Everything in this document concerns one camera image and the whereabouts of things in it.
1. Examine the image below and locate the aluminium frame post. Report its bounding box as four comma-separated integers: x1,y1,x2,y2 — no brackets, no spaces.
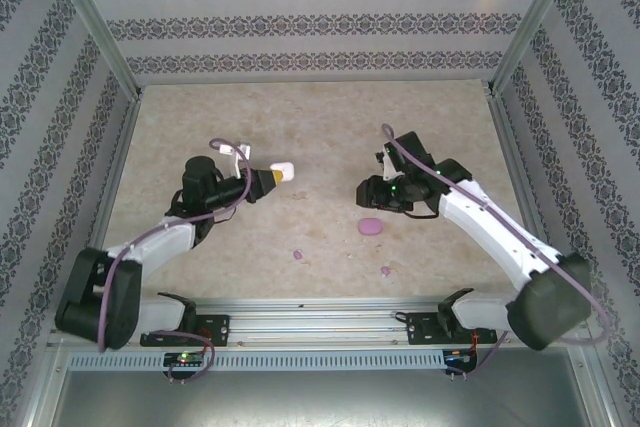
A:
47,0,144,98
487,0,586,98

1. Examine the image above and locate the pink earbud charging case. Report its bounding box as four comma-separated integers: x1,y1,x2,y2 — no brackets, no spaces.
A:
357,217,385,237

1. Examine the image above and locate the aluminium side rail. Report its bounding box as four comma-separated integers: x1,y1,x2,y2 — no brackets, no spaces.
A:
487,91,591,268
74,94,146,301

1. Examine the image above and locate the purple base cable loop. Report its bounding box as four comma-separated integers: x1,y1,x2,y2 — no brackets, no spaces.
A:
149,329,217,384
467,326,509,379

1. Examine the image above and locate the slotted grey cable duct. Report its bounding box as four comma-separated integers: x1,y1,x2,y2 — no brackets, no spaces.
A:
67,349,447,372

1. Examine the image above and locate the white earbud charging case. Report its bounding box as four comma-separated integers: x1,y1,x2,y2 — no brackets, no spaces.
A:
269,160,297,182

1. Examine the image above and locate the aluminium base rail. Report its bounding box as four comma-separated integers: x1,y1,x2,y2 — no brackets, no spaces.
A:
192,299,454,348

